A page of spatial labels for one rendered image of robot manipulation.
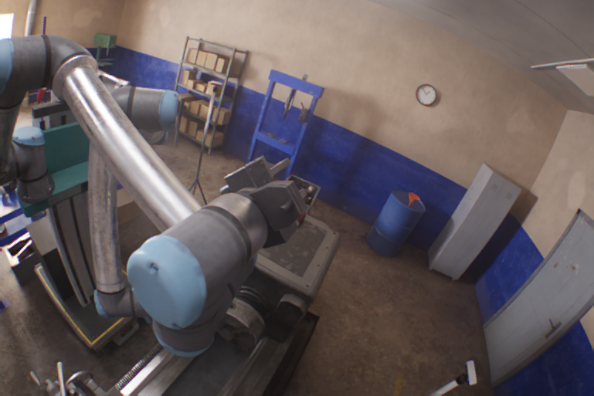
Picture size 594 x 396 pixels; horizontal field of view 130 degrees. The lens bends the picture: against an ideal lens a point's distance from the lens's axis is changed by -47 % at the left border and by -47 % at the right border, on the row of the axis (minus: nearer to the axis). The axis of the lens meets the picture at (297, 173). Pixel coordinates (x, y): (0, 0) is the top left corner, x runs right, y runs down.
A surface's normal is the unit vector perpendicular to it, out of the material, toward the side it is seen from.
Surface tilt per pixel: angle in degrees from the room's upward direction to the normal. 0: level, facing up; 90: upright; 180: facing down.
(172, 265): 16
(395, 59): 90
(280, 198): 90
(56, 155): 90
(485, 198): 90
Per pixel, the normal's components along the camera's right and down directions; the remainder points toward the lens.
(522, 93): -0.37, 0.29
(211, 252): 0.76, -0.46
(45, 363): 0.32, -0.85
